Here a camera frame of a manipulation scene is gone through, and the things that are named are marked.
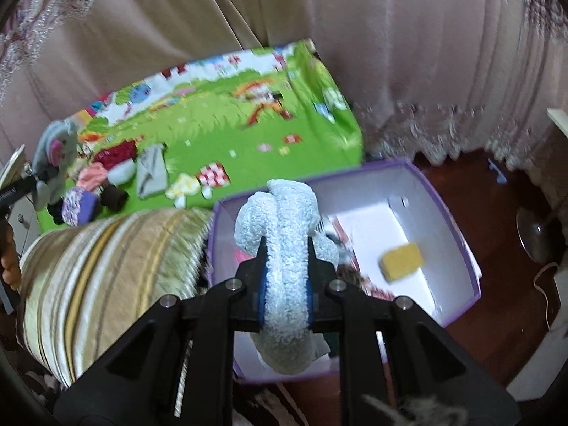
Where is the purple cardboard box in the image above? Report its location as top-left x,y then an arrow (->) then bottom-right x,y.
206,158 -> 482,384

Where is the light blue fuzzy sock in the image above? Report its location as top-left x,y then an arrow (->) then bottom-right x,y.
234,179 -> 340,376

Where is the dark red knit sock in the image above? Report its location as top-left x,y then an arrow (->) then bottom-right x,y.
92,141 -> 136,169

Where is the grey herringbone sock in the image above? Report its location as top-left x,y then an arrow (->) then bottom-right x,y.
135,143 -> 168,198

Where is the person's left hand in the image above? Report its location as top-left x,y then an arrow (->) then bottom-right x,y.
0,221 -> 22,292

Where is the green cartoon printed blanket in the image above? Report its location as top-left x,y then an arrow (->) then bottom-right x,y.
35,40 -> 367,236

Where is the striped velvet sofa cushion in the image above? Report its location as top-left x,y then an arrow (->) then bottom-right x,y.
18,208 -> 216,389

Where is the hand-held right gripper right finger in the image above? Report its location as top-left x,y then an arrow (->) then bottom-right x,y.
306,240 -> 522,426

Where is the red white paisley scarf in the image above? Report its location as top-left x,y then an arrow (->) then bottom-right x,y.
326,215 -> 395,302

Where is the white cable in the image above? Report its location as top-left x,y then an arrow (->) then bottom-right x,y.
532,262 -> 562,320

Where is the dark brown knit sock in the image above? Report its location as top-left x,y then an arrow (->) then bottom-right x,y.
100,185 -> 129,211

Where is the small blue plastic piece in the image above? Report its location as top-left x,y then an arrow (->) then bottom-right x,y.
488,160 -> 509,185

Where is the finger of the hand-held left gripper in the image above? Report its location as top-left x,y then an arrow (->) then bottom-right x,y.
23,162 -> 48,186

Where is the purple patterned knit sock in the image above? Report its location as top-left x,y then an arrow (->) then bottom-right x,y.
60,186 -> 99,226

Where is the white ornate dresser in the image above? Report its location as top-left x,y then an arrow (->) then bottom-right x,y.
0,144 -> 43,238

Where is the yellow sponge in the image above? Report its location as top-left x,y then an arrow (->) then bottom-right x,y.
378,243 -> 426,282

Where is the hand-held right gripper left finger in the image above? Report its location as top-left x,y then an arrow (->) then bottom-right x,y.
53,240 -> 269,426

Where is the beige curtain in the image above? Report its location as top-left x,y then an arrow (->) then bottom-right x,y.
0,0 -> 568,174

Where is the floor fan base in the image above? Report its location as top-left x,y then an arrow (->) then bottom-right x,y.
517,206 -> 568,262

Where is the pink printed round cloth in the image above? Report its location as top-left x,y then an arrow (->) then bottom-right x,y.
234,248 -> 259,269

